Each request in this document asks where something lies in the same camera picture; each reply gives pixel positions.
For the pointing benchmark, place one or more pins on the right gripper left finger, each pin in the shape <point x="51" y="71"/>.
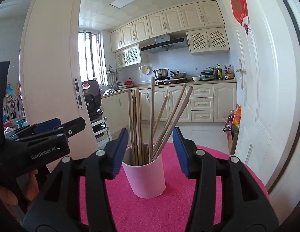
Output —
<point x="75" y="197"/>

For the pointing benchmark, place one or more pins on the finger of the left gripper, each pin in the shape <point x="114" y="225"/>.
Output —
<point x="35" y="129"/>
<point x="69" y="129"/>

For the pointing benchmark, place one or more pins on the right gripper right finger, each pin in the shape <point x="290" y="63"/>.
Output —
<point x="226" y="197"/>

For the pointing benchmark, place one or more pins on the wooden chopstick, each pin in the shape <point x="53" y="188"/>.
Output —
<point x="140" y="127"/>
<point x="135" y="128"/>
<point x="150" y="145"/>

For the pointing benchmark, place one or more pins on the black kitchen appliance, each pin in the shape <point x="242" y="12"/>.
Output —
<point x="93" y="100"/>

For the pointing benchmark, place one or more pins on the cream lower kitchen cabinets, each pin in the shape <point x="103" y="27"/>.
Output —
<point x="210" y="102"/>

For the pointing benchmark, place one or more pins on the cream kitchen cabinets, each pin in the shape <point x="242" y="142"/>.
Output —
<point x="200" y="23"/>
<point x="210" y="102"/>

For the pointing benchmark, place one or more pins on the cream upper kitchen cabinets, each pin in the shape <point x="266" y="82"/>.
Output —
<point x="200" y="23"/>

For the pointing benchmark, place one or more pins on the person's left hand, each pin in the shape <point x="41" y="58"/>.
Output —
<point x="10" y="196"/>

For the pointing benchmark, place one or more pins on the cream sliding door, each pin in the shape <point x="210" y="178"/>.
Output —
<point x="48" y="65"/>

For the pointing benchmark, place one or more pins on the white metal rack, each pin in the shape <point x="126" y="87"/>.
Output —
<point x="101" y="131"/>

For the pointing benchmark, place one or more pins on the pink cylindrical utensil holder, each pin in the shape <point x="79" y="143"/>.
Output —
<point x="147" y="181"/>

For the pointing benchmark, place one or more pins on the chopstick in holder left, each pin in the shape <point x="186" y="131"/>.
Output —
<point x="131" y="127"/>

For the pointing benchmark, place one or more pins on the chopstick in holder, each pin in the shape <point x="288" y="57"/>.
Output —
<point x="183" y="104"/>
<point x="160" y="114"/>
<point x="131" y="127"/>
<point x="161" y="137"/>

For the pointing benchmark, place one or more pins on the orange snack bag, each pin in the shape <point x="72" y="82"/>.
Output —
<point x="237" y="116"/>

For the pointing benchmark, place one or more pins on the wooden chopstick on mat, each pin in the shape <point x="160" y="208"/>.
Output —
<point x="135" y="128"/>

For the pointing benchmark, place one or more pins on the chopstick in holder far right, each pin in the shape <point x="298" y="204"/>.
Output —
<point x="183" y="104"/>

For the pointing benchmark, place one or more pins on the chopstick in holder middle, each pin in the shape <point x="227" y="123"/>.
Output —
<point x="160" y="114"/>

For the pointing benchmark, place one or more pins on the gas stove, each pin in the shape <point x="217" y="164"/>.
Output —
<point x="169" y="81"/>

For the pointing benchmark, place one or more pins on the steel cooking pot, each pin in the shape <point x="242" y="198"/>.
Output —
<point x="161" y="74"/>

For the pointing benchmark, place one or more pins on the green oil bottle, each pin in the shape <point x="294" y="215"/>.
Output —
<point x="219" y="75"/>

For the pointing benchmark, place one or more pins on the green electric cooker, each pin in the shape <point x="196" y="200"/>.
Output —
<point x="207" y="74"/>

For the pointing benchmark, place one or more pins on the white room door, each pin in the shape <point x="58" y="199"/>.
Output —
<point x="266" y="55"/>

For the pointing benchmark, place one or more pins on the black range hood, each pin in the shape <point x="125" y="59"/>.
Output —
<point x="165" y="43"/>

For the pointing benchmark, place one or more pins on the red fu door poster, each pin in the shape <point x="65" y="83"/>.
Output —
<point x="240" y="13"/>

